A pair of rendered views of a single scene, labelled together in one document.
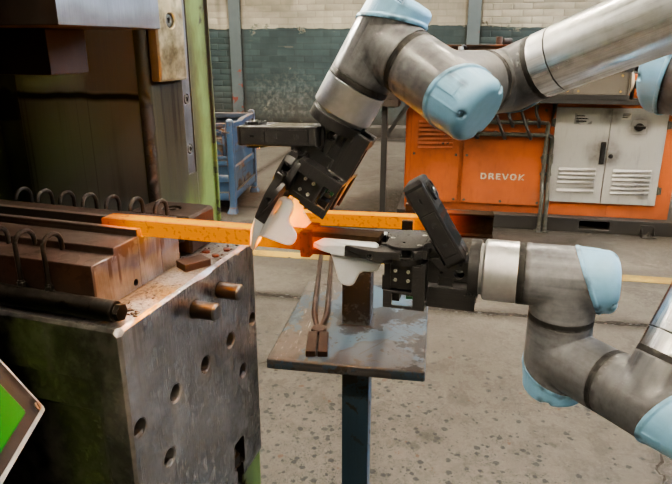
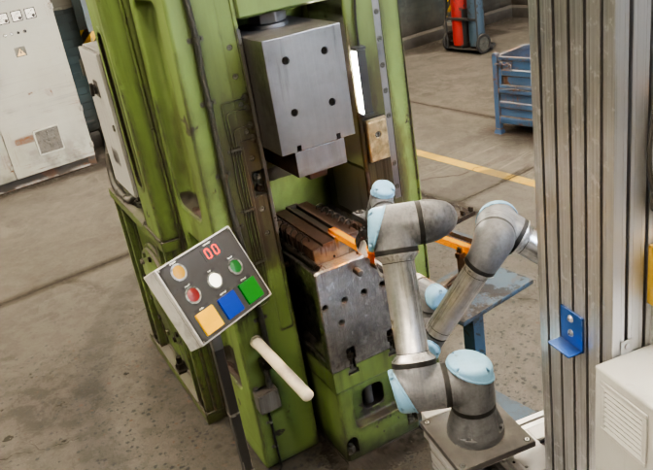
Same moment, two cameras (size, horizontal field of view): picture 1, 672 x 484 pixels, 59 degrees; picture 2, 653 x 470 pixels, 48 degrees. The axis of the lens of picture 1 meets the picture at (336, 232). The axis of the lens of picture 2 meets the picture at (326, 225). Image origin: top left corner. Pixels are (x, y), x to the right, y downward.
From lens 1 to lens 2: 2.02 m
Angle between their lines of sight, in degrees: 44
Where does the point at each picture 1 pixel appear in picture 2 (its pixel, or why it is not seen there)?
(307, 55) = not seen: outside the picture
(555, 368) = not seen: hidden behind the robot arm
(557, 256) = (423, 285)
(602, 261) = (431, 291)
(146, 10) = (339, 158)
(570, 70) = not seen: hidden behind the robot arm
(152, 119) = (369, 178)
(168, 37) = (376, 142)
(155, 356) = (332, 285)
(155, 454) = (332, 319)
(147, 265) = (340, 250)
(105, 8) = (319, 165)
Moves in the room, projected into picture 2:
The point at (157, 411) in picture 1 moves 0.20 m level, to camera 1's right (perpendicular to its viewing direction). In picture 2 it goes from (333, 304) to (374, 318)
